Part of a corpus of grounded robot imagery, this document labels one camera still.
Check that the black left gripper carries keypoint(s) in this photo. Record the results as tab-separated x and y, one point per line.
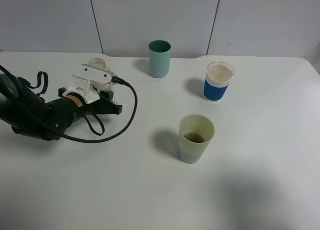
66	110

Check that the clear plastic drink bottle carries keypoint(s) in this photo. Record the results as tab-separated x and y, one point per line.
101	106

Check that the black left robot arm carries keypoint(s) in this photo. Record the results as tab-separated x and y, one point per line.
21	122

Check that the teal plastic cup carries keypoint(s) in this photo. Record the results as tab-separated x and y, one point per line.
159	58

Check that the light green plastic cup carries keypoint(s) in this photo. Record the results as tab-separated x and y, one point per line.
194	135

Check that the blue sleeved paper cup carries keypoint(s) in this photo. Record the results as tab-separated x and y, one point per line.
217	80

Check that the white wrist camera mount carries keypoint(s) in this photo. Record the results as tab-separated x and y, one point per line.
88	81

